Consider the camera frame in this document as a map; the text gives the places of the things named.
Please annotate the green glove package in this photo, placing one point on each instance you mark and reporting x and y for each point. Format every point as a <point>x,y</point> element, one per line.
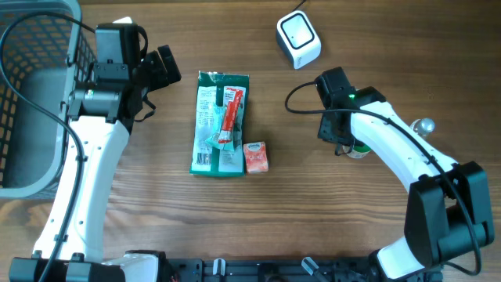
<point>217,152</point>

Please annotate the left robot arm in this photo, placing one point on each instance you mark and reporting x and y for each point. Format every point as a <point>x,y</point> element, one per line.
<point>101,112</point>

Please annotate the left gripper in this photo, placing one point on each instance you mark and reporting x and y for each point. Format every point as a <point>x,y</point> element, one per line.
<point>161,78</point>

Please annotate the grey plastic shopping basket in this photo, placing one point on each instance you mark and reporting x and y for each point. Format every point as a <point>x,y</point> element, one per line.
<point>44,57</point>

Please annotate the red toothpaste tube box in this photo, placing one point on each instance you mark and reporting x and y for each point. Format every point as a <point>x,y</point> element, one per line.
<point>231,115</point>

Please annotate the green lid jar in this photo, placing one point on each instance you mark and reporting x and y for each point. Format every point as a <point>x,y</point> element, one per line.
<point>356,152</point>

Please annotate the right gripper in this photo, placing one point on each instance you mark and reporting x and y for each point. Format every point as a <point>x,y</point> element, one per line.
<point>325,133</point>

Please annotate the white barcode scanner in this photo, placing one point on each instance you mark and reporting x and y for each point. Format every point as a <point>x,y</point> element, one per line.
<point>298,39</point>

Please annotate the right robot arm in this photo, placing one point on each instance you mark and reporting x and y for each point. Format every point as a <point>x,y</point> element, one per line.
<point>448,210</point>

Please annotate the red tissue pack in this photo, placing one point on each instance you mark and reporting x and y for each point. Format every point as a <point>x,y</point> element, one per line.
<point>256,157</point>

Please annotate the yellow oil bottle grey cap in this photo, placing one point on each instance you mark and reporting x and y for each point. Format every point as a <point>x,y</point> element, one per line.
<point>423,127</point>

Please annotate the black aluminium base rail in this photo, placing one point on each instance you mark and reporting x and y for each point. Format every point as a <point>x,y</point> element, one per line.
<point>274,270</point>

